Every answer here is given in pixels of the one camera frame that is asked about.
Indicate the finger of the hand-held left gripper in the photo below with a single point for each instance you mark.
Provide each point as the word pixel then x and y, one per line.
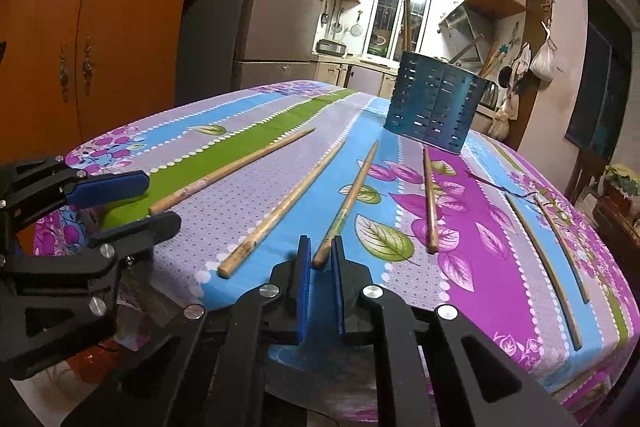
pixel 110 189
pixel 145 232

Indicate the thin dark chopstick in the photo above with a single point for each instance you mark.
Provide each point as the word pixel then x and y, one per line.
pixel 562 247
pixel 542 257

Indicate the floral striped tablecloth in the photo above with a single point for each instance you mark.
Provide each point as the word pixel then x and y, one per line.
pixel 300 122

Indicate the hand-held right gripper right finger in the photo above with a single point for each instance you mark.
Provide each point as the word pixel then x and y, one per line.
pixel 338 297

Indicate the white hanging plastic bag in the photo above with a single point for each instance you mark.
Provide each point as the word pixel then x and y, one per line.
pixel 542 64

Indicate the blue perforated utensil holder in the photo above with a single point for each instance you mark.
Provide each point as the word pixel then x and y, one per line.
pixel 430 107

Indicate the basket with cloths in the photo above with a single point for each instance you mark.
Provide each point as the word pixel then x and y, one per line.
pixel 622 182

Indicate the silver countertop appliance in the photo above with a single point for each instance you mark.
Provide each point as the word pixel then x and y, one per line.
pixel 331 47

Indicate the black hanging frying pan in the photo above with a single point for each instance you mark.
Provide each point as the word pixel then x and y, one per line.
pixel 505 77

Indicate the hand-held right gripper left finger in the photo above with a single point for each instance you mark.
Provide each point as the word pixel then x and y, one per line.
pixel 305 297

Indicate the small hanging bag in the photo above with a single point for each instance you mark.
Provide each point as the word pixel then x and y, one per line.
pixel 521 62

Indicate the hanging metal strainer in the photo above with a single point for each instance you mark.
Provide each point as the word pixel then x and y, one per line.
pixel 356 27

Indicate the light bamboo chopstick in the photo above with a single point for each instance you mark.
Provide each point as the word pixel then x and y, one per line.
pixel 280 212
pixel 230 172
pixel 467 49
pixel 430 207
pixel 350 197
pixel 490 62

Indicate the floral bird wall poster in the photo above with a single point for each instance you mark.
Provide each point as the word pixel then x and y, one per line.
pixel 510 42

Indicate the dark wooden side table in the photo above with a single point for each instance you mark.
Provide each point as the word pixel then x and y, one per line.
pixel 617 222

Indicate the range hood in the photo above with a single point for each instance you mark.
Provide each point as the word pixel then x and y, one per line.
pixel 465 24

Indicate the beige window base cabinet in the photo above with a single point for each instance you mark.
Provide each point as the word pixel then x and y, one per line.
pixel 372 82

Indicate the beige sink base cabinet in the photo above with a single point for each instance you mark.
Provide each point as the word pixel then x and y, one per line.
pixel 330 74

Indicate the orange wooden cabinet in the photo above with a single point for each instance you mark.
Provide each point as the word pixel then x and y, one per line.
pixel 100 57

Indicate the dark brown wooden chopstick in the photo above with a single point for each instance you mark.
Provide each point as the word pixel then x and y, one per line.
pixel 407 27

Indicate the dark wooden chair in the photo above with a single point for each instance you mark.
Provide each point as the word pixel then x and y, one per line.
pixel 585 177

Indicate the dark window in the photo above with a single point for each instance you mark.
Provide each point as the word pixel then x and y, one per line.
pixel 597 82

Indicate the barred kitchen window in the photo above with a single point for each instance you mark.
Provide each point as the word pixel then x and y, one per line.
pixel 400 14

